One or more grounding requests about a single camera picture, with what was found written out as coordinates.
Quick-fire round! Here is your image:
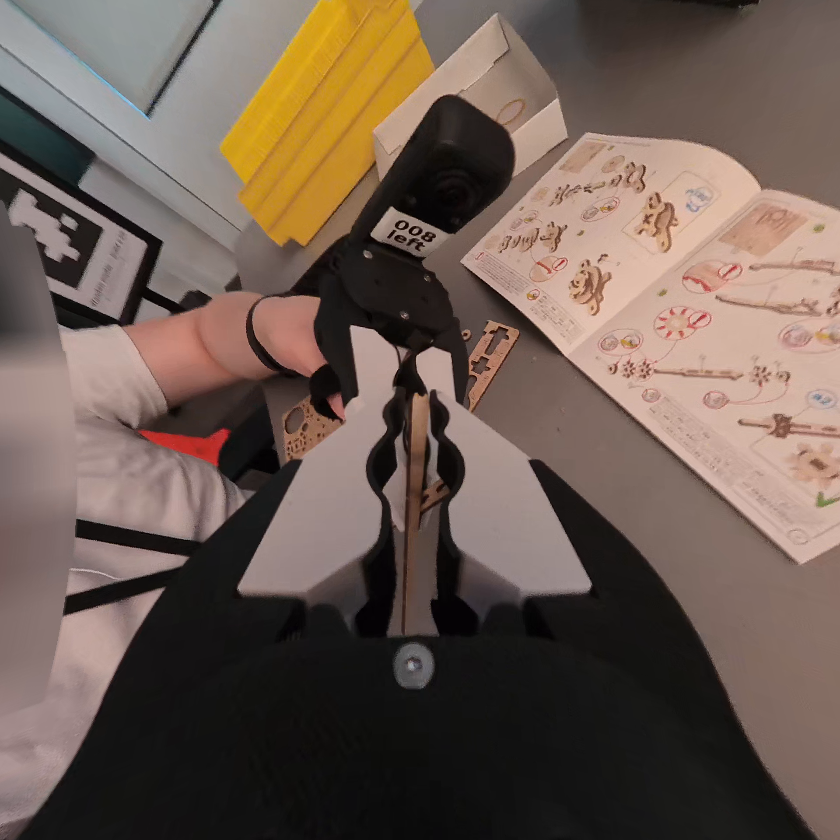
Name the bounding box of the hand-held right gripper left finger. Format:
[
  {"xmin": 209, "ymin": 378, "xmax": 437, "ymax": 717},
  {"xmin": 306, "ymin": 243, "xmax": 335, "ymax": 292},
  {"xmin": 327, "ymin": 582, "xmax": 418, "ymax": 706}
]
[{"xmin": 236, "ymin": 387, "xmax": 406, "ymax": 619}]

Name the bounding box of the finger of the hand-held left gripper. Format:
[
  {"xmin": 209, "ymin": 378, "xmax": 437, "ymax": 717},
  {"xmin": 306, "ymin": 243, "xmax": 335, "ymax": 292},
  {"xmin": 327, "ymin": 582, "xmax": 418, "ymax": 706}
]
[
  {"xmin": 344, "ymin": 325, "xmax": 403, "ymax": 422},
  {"xmin": 416, "ymin": 341, "xmax": 468, "ymax": 411}
]

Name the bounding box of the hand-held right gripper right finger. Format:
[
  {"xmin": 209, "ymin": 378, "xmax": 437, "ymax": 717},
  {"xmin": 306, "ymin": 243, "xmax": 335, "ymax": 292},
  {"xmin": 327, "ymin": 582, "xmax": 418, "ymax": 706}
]
[{"xmin": 430, "ymin": 392, "xmax": 592, "ymax": 621}]

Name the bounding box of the thin wooden model sheet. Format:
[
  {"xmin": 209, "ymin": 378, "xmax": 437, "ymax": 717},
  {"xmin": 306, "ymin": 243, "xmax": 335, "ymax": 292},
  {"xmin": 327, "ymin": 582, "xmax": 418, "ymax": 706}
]
[{"xmin": 387, "ymin": 392, "xmax": 439, "ymax": 637}]

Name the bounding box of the person's left forearm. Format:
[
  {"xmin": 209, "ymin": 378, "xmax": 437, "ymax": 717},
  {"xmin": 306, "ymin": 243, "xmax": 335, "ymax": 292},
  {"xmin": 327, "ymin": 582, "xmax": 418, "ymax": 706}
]
[{"xmin": 59, "ymin": 292, "xmax": 263, "ymax": 411}]

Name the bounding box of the person's left hand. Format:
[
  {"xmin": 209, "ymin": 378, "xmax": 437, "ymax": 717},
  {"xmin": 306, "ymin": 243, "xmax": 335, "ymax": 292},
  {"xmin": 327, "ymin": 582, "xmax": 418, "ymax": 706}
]
[{"xmin": 252, "ymin": 294, "xmax": 347, "ymax": 419}]

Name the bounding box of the wooden sheet with round holes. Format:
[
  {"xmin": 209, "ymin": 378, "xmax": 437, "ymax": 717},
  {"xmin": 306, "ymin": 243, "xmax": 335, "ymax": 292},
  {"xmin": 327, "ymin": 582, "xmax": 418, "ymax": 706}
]
[{"xmin": 282, "ymin": 392, "xmax": 345, "ymax": 462}]

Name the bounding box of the red object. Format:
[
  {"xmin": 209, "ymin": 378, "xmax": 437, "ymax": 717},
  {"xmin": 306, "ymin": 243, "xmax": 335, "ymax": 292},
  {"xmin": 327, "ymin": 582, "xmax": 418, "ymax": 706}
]
[{"xmin": 139, "ymin": 428, "xmax": 232, "ymax": 467}]

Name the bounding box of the yellow ribbed plastic block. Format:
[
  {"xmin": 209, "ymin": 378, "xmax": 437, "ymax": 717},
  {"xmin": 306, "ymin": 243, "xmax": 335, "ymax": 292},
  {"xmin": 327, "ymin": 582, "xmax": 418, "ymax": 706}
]
[{"xmin": 220, "ymin": 0, "xmax": 435, "ymax": 247}]

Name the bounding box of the person's white shirt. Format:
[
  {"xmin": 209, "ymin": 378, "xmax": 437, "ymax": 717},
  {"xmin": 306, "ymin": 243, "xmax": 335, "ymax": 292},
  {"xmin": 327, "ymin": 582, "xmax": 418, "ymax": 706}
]
[{"xmin": 0, "ymin": 394, "xmax": 253, "ymax": 840}]

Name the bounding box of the white cardboard tray box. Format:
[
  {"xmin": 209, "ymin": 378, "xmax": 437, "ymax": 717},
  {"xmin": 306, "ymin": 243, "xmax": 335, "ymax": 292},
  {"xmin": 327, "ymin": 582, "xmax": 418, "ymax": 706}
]
[{"xmin": 373, "ymin": 13, "xmax": 568, "ymax": 191}]

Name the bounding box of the open instruction booklet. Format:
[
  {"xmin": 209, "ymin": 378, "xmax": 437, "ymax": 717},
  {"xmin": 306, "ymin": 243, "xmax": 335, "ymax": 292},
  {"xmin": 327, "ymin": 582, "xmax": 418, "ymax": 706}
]
[{"xmin": 461, "ymin": 133, "xmax": 840, "ymax": 565}]

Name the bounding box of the black and white marker board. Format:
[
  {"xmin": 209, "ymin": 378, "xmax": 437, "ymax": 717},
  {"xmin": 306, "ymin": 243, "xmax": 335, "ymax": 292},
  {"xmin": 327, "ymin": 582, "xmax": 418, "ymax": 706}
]
[{"xmin": 0, "ymin": 147, "xmax": 164, "ymax": 326}]

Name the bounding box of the wooden frame offcut part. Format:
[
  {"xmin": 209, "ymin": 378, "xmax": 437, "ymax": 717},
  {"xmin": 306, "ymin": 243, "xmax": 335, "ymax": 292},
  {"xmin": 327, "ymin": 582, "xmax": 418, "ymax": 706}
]
[{"xmin": 462, "ymin": 320, "xmax": 521, "ymax": 413}]

